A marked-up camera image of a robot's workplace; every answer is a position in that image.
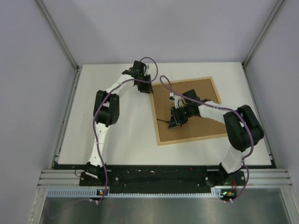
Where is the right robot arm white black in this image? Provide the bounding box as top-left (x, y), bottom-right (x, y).
top-left (168, 89), bottom-right (264, 185)

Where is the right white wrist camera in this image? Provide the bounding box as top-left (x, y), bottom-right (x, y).
top-left (169, 92), bottom-right (185, 109)

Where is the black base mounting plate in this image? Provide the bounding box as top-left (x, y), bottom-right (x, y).
top-left (79, 165), bottom-right (245, 194)

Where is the right aluminium corner post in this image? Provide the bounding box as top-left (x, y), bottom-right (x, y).
top-left (242, 0), bottom-right (287, 69)

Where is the left aluminium corner post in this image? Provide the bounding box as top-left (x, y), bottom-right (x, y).
top-left (34, 0), bottom-right (79, 70)

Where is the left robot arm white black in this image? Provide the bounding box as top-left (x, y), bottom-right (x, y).
top-left (85, 60), bottom-right (153, 185)

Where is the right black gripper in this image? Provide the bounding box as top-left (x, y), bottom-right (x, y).
top-left (169, 105), bottom-right (192, 129)

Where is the grey slotted cable duct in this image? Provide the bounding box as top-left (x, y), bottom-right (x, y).
top-left (47, 188), bottom-right (235, 198)

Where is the aluminium corner post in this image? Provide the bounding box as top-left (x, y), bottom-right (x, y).
top-left (34, 0), bottom-right (79, 70)
top-left (242, 0), bottom-right (287, 69)

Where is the wooden photo frame brown back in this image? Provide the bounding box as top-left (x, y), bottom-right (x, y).
top-left (150, 77), bottom-right (227, 146)

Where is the aluminium rail beam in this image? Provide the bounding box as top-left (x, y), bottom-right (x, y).
top-left (37, 169), bottom-right (293, 188)

